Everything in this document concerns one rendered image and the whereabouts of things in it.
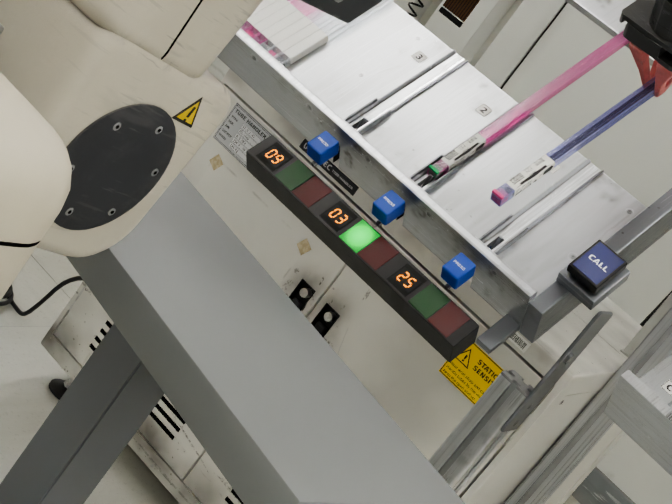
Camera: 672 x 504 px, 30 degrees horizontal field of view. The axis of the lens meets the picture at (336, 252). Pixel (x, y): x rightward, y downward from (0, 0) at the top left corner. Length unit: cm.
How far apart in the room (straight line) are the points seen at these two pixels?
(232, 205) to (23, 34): 110
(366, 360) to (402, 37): 47
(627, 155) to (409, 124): 193
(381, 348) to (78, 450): 65
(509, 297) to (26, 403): 95
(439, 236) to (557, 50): 211
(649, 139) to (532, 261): 200
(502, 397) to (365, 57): 45
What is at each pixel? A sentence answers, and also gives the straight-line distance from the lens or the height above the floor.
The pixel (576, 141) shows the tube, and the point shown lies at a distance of 135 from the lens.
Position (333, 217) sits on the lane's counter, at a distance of 140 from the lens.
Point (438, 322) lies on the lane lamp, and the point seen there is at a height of 65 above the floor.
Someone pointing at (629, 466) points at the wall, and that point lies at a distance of 336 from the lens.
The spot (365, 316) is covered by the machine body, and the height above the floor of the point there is 48.
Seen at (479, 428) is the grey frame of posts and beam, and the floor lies 57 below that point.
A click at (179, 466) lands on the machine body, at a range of 194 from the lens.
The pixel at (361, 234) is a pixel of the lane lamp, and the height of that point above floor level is 66.
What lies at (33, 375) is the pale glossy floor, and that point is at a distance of 214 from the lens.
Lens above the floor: 99
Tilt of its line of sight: 15 degrees down
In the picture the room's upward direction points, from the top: 37 degrees clockwise
